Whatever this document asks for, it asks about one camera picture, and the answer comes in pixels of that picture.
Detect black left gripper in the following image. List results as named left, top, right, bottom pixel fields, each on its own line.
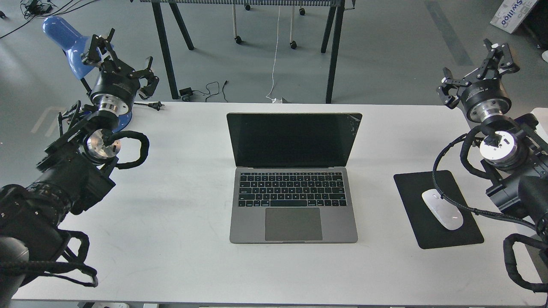
left=82, top=29, right=159, bottom=107

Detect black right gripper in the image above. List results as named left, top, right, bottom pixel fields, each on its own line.
left=437, top=38, right=521, bottom=121

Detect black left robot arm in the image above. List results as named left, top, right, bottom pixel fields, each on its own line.
left=0, top=29, right=159, bottom=307

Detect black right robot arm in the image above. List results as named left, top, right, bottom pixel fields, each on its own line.
left=431, top=39, right=548, bottom=293

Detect black lamp power plug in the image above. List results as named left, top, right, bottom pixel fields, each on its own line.
left=133, top=101, right=166, bottom=111

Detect white cardboard box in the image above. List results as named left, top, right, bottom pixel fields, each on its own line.
left=490, top=0, right=538, bottom=34

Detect white rolling chair legs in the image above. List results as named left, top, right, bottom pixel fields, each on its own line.
left=232, top=3, right=306, bottom=49

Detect white computer mouse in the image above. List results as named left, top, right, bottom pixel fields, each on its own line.
left=421, top=189, right=464, bottom=231

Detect black mouse pad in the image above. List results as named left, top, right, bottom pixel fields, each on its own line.
left=393, top=171, right=485, bottom=249

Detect grey laptop computer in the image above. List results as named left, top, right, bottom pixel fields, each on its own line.
left=226, top=113, right=362, bottom=244

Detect black power adapter cable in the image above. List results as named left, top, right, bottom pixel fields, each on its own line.
left=179, top=80, right=229, bottom=103

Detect black floor cable bundle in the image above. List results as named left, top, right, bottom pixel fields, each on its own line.
left=0, top=0, right=103, bottom=39

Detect white hanging cable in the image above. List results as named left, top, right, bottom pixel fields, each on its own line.
left=265, top=4, right=284, bottom=104

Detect black metal table frame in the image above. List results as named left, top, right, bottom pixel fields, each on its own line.
left=139, top=0, right=357, bottom=104

